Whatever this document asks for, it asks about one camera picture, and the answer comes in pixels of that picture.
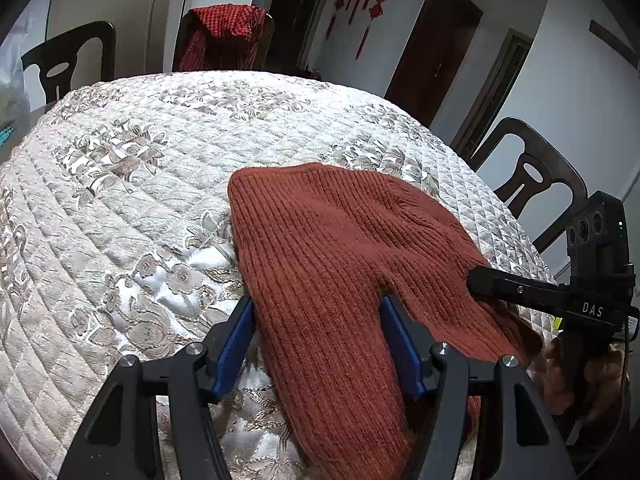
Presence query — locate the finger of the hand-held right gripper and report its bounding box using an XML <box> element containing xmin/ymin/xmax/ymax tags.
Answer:
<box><xmin>466</xmin><ymin>265</ymin><xmax>626</xmax><ymax>322</ymax></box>

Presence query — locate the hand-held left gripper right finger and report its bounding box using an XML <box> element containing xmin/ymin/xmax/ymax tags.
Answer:
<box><xmin>379</xmin><ymin>294</ymin><xmax>578</xmax><ymax>480</ymax></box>

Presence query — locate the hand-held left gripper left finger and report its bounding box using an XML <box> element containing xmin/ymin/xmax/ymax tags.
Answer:
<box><xmin>57</xmin><ymin>295</ymin><xmax>256</xmax><ymax>480</ymax></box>

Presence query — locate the rust red knit sweater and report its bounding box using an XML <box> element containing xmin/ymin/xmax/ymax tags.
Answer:
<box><xmin>227</xmin><ymin>162</ymin><xmax>544</xmax><ymax>480</ymax></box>

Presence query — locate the person's right hand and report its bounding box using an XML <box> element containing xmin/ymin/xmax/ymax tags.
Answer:
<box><xmin>542</xmin><ymin>332</ymin><xmax>630</xmax><ymax>423</ymax></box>

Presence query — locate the dark wooden chair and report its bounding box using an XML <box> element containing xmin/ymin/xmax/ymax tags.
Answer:
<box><xmin>467</xmin><ymin>116</ymin><xmax>591</xmax><ymax>257</ymax></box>
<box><xmin>172</xmin><ymin>5</ymin><xmax>276</xmax><ymax>73</ymax></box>
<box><xmin>21</xmin><ymin>21</ymin><xmax>117</xmax><ymax>106</ymax></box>

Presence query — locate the dark framed window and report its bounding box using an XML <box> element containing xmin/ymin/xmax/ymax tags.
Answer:
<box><xmin>450</xmin><ymin>29</ymin><xmax>533</xmax><ymax>161</ymax></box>

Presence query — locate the white quilted floral blanket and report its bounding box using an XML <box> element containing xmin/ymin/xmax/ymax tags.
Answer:
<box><xmin>0</xmin><ymin>71</ymin><xmax>562</xmax><ymax>480</ymax></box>

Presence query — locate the brown wooden door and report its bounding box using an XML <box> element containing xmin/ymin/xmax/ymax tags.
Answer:
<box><xmin>384</xmin><ymin>0</ymin><xmax>484</xmax><ymax>128</ymax></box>

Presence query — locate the red checked garment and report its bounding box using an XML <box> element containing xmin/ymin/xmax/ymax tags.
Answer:
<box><xmin>178</xmin><ymin>4</ymin><xmax>266</xmax><ymax>72</ymax></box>

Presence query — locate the dark open doorway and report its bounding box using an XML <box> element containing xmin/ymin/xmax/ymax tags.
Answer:
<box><xmin>252</xmin><ymin>0</ymin><xmax>341</xmax><ymax>78</ymax></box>

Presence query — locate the white plastic bag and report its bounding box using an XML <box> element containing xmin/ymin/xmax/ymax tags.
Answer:
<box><xmin>0</xmin><ymin>25</ymin><xmax>32</xmax><ymax>131</ymax></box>

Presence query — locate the dark wall bar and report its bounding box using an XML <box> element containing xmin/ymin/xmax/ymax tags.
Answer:
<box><xmin>589</xmin><ymin>20</ymin><xmax>640</xmax><ymax>72</ymax></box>

